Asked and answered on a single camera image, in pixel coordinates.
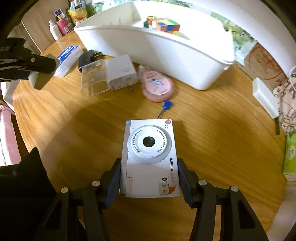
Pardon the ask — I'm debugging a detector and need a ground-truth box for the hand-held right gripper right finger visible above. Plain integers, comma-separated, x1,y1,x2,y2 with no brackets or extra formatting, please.
177,158,270,241

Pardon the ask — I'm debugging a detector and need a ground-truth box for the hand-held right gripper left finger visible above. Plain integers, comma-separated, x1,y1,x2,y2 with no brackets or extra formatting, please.
38,158,123,241

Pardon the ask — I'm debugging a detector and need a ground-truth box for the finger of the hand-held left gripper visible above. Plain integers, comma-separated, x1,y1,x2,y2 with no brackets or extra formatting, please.
17,53,60,75

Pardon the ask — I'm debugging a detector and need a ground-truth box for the blue and white box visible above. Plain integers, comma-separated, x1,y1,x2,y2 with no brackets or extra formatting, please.
54,45,83,77

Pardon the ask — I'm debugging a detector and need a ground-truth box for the white toy camera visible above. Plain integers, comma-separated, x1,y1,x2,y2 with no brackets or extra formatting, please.
119,100,180,198

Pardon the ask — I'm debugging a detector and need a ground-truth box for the black charger plug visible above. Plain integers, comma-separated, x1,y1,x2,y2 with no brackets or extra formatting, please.
78,50,102,73

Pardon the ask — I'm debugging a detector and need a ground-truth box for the white charger plug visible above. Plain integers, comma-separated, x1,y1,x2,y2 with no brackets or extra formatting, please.
105,54,139,91

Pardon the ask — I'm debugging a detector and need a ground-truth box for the pink correction tape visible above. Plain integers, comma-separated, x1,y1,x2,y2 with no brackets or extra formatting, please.
138,65,175,102

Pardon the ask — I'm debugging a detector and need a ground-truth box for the white plastic storage bin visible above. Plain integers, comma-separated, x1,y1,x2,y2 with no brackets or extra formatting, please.
74,0,235,91

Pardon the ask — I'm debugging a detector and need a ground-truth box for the colourful puzzle cube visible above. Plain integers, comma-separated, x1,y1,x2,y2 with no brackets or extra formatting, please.
143,16,181,35

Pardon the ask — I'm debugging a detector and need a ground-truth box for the small white bottle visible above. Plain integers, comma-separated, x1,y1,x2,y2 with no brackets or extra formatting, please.
48,20,63,40

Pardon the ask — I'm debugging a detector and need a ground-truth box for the wooden bookshelf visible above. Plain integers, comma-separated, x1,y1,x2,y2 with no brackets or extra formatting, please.
21,0,70,53

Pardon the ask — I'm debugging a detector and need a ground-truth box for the pink printed can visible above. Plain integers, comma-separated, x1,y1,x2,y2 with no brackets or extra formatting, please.
56,16,74,36

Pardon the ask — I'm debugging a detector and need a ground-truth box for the clear plastic case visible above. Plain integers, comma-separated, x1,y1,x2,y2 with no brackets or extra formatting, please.
80,59,110,97

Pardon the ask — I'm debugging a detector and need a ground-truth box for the yellow printed carton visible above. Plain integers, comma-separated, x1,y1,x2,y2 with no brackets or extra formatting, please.
68,2,89,25

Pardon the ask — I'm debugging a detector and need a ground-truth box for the pink cloth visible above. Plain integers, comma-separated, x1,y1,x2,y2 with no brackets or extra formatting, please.
0,105,22,166

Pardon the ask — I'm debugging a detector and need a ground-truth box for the green tissue pack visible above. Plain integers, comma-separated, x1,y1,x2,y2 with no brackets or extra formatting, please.
282,133,296,181

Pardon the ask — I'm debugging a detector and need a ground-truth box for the white soap box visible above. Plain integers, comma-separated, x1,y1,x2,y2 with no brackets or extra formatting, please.
252,77,280,119

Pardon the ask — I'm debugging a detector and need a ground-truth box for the orange cartoon sheet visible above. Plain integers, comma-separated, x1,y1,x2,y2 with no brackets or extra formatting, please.
238,40,289,81

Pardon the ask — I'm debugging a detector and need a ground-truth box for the grape print sheet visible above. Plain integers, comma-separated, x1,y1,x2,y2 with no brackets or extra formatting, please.
210,11,258,50

